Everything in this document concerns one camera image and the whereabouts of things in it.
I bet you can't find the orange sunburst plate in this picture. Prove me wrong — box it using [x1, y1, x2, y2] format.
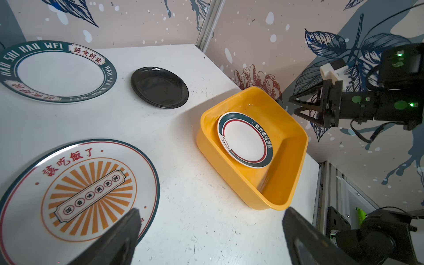
[1, 139, 160, 265]

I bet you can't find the green rim plate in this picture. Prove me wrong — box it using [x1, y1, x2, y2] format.
[1, 40, 118, 104]

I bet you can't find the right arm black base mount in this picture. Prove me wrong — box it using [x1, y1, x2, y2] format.
[326, 206, 424, 265]

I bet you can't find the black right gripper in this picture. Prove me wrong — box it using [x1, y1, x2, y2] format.
[289, 79, 378, 128]

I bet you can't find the green red rimmed white plate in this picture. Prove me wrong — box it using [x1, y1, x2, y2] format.
[217, 112, 273, 168]

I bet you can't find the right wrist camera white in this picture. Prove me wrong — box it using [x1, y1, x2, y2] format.
[320, 59, 352, 92]

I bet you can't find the small black plate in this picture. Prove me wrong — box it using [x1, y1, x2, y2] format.
[130, 66, 189, 109]

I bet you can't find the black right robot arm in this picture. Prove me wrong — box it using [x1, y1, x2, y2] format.
[289, 43, 424, 130]

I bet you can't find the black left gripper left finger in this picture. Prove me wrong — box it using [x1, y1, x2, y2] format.
[70, 209, 141, 265]

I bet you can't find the yellow plastic bin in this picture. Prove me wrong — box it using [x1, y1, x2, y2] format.
[197, 87, 309, 210]

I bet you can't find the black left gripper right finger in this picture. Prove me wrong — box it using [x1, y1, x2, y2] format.
[282, 207, 357, 265]

